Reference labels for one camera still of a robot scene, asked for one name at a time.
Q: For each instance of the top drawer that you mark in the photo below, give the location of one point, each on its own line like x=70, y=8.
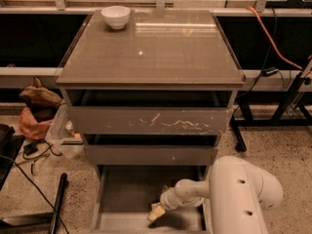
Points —
x=123, y=120

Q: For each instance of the middle drawer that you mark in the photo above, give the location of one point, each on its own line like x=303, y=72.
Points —
x=154, y=150

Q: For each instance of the black power adapter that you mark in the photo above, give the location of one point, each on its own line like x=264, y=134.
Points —
x=267, y=72

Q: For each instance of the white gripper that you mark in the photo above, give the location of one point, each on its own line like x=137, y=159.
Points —
x=168, y=200

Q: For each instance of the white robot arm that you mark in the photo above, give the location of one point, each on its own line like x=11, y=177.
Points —
x=238, y=191

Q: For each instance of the black tray at left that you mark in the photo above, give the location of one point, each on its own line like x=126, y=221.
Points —
x=10, y=145

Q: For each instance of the bottom drawer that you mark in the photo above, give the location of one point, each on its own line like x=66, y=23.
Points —
x=125, y=197

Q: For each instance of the black table leg frame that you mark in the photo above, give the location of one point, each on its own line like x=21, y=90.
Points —
x=291, y=111

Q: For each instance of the grey drawer cabinet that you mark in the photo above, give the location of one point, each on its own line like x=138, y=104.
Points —
x=169, y=59

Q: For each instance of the clear plastic container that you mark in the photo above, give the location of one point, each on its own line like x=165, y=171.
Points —
x=61, y=135

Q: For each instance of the black metal bar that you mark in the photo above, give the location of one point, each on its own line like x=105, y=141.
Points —
x=58, y=202

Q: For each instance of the orange cloth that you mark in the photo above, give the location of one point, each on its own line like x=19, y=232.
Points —
x=31, y=128

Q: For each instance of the small black device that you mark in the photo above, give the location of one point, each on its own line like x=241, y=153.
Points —
x=30, y=148

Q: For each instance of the white ceramic bowl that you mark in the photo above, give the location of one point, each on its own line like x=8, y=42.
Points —
x=116, y=16

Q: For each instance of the drawer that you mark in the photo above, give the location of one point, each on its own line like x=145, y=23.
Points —
x=123, y=120
x=154, y=150
x=125, y=197

